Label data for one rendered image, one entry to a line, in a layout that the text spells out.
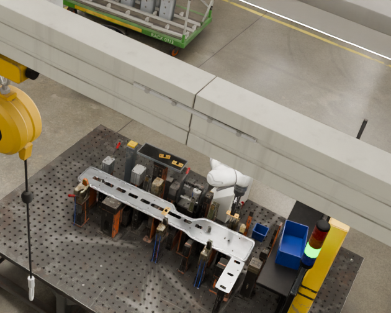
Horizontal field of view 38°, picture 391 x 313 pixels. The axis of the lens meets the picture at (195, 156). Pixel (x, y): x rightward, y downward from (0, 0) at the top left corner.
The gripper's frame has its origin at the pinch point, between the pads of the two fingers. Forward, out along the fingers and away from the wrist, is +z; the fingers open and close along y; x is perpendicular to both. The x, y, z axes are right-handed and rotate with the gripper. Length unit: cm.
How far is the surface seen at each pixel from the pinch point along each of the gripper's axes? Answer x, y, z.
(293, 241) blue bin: 43, -21, 25
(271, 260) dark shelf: 35.0, 3.4, 25.5
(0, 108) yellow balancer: -21, 188, -186
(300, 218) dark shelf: 41, -46, 26
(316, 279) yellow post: 63, 54, -31
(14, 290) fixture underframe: -130, 67, 106
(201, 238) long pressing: -14.6, 9.1, 28.6
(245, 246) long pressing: 14.9, -0.7, 28.6
